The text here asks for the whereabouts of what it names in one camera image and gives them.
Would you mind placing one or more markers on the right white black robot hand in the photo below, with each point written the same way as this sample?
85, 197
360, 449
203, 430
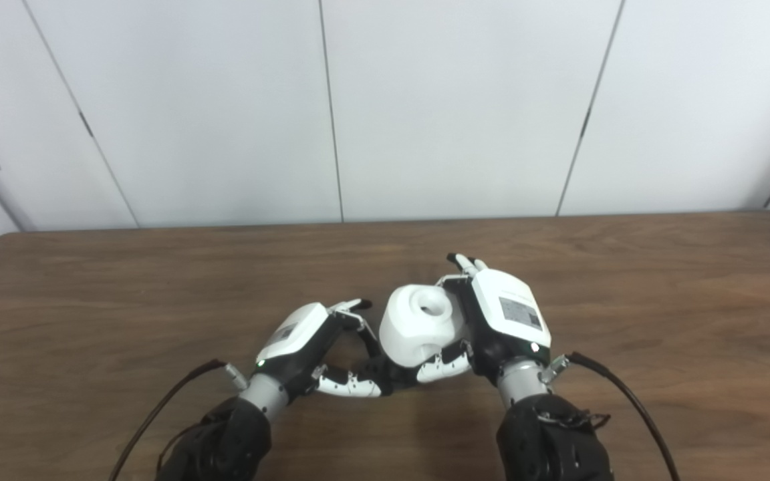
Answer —
512, 314

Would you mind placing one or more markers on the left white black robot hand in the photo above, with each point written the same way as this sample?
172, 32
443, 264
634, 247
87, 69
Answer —
295, 341

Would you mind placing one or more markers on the round white plastic piece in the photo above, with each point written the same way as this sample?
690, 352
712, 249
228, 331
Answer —
412, 334

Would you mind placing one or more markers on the black plastic holder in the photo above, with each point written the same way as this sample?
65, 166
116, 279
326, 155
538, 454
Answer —
397, 377

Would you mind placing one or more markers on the black panel seam clip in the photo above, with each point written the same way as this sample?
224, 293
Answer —
585, 122
85, 123

